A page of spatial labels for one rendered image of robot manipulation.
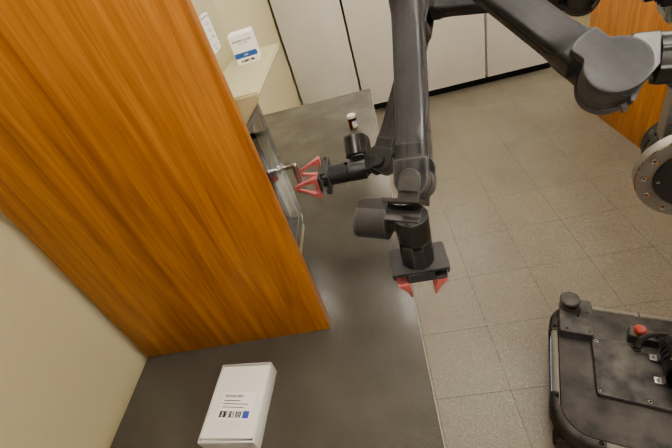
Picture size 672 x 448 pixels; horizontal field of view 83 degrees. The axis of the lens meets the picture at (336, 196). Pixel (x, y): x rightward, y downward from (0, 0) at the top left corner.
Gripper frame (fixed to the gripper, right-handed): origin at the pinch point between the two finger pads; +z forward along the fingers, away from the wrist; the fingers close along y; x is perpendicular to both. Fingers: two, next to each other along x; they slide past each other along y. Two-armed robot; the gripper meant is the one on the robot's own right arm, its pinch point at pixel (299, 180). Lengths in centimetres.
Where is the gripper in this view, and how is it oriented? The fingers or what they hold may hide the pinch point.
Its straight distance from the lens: 109.0
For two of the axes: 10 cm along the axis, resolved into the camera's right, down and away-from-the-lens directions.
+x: 2.3, 7.8, 5.9
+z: -9.7, 1.7, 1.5
